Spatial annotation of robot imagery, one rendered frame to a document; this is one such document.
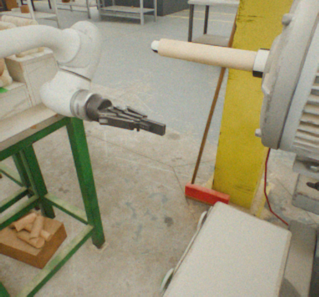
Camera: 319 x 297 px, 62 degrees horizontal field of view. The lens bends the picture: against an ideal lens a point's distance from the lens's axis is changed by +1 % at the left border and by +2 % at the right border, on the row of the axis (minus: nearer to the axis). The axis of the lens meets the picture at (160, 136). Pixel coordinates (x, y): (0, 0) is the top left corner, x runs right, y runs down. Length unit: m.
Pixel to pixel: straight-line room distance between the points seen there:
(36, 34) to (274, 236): 0.67
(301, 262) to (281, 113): 0.21
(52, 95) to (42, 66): 0.26
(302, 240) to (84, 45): 0.71
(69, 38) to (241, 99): 0.96
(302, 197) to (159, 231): 1.37
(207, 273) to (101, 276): 1.33
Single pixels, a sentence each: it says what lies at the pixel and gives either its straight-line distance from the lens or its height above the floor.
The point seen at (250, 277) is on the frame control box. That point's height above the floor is 1.12.
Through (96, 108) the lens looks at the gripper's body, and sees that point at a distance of 0.76.
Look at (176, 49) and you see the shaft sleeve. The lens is 0.51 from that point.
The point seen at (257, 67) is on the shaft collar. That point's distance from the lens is 0.45.
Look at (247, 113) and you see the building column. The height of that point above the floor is 0.71.
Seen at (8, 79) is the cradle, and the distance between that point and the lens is 1.07.
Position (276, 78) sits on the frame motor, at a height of 1.27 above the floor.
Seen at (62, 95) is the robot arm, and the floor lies 1.06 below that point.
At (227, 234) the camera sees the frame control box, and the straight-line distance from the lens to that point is 0.34.
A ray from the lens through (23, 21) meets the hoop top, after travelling 1.16.
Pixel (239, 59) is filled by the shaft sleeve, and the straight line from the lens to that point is 0.46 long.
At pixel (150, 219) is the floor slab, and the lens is 1.79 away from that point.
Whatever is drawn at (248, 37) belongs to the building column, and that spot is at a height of 1.09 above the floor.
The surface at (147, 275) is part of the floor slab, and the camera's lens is 1.59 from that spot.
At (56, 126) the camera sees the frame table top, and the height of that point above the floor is 0.88.
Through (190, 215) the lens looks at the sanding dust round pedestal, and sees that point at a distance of 1.82.
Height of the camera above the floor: 1.39
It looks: 33 degrees down
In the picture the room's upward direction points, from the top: straight up
